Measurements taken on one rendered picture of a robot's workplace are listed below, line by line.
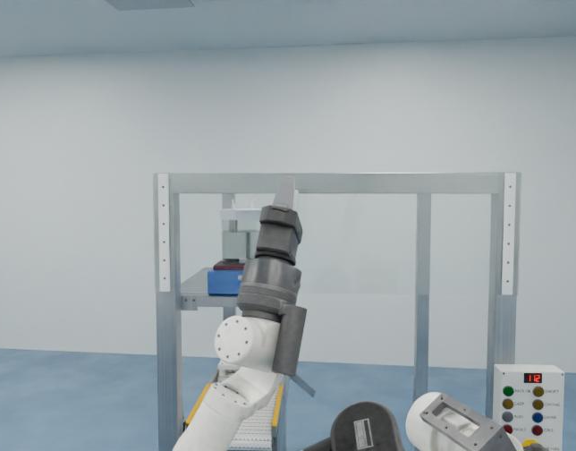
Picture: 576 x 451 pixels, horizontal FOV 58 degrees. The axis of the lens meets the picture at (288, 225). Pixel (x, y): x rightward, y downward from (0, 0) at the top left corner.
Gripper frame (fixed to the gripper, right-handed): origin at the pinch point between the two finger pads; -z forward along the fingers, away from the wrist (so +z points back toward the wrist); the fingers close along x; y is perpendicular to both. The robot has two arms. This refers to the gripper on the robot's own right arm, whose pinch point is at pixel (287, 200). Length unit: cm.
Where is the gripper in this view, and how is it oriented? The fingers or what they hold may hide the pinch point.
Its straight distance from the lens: 83.1
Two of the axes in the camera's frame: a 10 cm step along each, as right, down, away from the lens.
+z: -1.9, 9.4, -3.0
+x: -1.2, -3.2, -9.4
